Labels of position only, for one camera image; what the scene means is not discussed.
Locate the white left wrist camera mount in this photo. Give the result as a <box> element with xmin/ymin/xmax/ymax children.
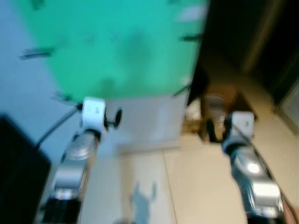
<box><xmin>81</xmin><ymin>97</ymin><xmax>108</xmax><ymax>134</ymax></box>

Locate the green wall sheet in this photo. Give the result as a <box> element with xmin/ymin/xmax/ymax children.
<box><xmin>15</xmin><ymin>0</ymin><xmax>209</xmax><ymax>102</ymax></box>

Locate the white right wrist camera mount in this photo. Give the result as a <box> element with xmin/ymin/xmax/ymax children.
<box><xmin>228</xmin><ymin>111</ymin><xmax>256</xmax><ymax>141</ymax></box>

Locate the large black furniture block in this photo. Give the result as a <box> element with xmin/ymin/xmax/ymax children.
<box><xmin>0</xmin><ymin>114</ymin><xmax>52</xmax><ymax>224</ymax></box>

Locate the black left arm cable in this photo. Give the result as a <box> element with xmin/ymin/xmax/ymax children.
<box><xmin>36</xmin><ymin>106</ymin><xmax>83</xmax><ymax>149</ymax></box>

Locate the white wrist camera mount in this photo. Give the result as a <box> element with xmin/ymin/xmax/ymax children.
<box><xmin>228</xmin><ymin>111</ymin><xmax>256</xmax><ymax>141</ymax></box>
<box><xmin>81</xmin><ymin>97</ymin><xmax>108</xmax><ymax>134</ymax></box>

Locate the brown box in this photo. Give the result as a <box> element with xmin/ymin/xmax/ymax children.
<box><xmin>200</xmin><ymin>85</ymin><xmax>256</xmax><ymax>140</ymax></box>

